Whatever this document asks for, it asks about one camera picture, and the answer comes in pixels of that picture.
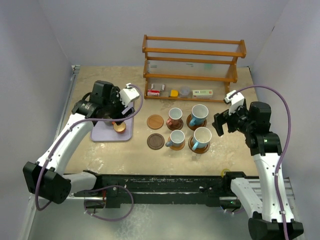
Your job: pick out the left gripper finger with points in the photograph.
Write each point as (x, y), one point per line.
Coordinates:
(117, 122)
(128, 111)

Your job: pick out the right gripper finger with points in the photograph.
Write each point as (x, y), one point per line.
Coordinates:
(219, 128)
(218, 120)

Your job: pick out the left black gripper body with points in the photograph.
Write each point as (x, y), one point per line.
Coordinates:
(114, 106)

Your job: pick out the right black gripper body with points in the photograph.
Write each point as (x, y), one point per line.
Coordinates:
(238, 120)

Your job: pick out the orange copper small cup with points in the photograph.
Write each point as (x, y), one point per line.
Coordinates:
(119, 128)

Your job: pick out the light blue tall mug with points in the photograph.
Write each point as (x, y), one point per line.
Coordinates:
(202, 135)

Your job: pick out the teal mug white inside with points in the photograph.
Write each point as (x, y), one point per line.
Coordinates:
(199, 114)

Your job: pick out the light wood coaster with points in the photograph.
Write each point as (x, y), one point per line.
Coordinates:
(155, 122)

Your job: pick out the dark brown coaster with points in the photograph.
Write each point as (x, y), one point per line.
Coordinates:
(155, 141)

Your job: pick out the dark walnut coaster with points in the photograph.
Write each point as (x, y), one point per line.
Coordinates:
(178, 127)

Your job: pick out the brown red mug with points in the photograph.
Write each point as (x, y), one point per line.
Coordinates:
(174, 116)

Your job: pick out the grey blue mug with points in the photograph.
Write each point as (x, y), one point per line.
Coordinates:
(176, 139)

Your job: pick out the orange terracotta coaster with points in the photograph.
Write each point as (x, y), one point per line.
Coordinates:
(177, 148)

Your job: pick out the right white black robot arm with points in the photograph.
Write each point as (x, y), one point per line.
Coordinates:
(270, 216)

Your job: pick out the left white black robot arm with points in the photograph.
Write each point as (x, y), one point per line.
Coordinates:
(105, 103)

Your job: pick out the olive green small cup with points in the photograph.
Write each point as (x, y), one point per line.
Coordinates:
(109, 123)

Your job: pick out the lavender plastic tray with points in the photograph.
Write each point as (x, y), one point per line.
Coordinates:
(105, 133)

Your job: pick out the red white small box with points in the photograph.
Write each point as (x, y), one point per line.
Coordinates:
(153, 93)

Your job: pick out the green white long box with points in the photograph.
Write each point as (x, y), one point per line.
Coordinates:
(202, 94)

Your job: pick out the yellow tape roll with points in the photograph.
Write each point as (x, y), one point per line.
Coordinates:
(224, 171)

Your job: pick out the yellow small object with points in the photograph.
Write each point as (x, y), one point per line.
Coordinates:
(174, 93)

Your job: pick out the wooden three-tier shelf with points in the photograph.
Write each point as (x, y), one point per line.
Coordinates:
(200, 64)

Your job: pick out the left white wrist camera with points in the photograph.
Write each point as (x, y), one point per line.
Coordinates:
(128, 94)

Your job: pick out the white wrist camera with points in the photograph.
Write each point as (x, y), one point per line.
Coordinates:
(235, 100)
(128, 94)

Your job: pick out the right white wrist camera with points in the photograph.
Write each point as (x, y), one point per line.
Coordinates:
(235, 100)

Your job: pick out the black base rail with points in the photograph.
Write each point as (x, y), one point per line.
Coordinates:
(208, 190)

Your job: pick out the aluminium frame rail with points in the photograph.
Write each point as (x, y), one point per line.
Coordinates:
(28, 219)

